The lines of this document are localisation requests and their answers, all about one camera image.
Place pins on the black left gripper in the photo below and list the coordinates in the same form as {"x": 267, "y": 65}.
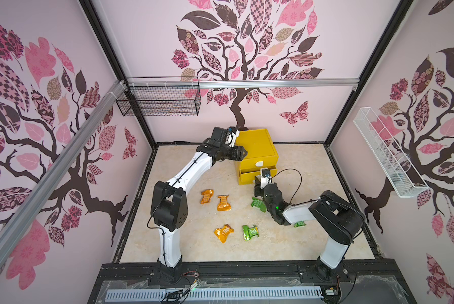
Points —
{"x": 236, "y": 153}

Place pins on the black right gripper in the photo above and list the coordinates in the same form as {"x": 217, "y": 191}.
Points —
{"x": 259, "y": 188}

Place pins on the green cookie packet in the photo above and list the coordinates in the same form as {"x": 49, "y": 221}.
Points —
{"x": 258, "y": 203}
{"x": 299, "y": 224}
{"x": 250, "y": 232}

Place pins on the yellow drawer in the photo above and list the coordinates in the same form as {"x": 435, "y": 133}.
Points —
{"x": 247, "y": 177}

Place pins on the orange cookie packet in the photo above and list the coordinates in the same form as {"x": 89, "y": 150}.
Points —
{"x": 223, "y": 233}
{"x": 223, "y": 205}
{"x": 206, "y": 196}

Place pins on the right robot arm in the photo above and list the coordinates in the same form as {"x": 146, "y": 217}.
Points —
{"x": 340, "y": 220}

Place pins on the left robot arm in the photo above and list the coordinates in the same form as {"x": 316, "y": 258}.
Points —
{"x": 169, "y": 208}

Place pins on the yellow plastic drawer cabinet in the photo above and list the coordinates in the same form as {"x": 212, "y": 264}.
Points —
{"x": 261, "y": 151}

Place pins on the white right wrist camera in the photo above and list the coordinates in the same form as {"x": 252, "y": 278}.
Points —
{"x": 265, "y": 178}

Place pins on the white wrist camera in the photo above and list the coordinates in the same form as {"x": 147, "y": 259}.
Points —
{"x": 265, "y": 178}
{"x": 232, "y": 135}

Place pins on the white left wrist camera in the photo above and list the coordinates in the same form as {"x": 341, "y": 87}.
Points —
{"x": 232, "y": 135}

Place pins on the black wire basket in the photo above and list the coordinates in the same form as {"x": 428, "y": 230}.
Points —
{"x": 160, "y": 96}

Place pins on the aluminium rail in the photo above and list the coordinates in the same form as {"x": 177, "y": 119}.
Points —
{"x": 242, "y": 83}

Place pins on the white wire shelf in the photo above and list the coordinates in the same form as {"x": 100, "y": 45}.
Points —
{"x": 378, "y": 132}

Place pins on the white slotted cable duct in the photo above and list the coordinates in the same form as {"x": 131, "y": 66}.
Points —
{"x": 208, "y": 294}

